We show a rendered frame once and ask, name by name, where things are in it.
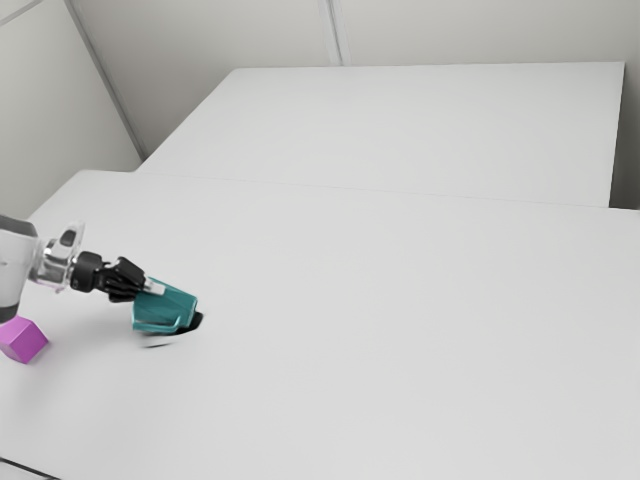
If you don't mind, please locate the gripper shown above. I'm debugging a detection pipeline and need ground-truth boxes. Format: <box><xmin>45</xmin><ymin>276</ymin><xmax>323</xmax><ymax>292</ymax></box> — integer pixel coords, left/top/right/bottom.
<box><xmin>69</xmin><ymin>250</ymin><xmax>167</xmax><ymax>304</ymax></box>

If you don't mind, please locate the teal faceted mug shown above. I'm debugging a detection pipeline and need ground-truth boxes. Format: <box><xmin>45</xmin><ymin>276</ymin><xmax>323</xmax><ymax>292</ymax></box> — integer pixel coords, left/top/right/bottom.
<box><xmin>130</xmin><ymin>275</ymin><xmax>200</xmax><ymax>335</ymax></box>

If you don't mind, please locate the purple block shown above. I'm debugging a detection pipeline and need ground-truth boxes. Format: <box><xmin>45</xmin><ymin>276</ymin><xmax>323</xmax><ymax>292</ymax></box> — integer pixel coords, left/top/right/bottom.
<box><xmin>0</xmin><ymin>314</ymin><xmax>51</xmax><ymax>366</ymax></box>

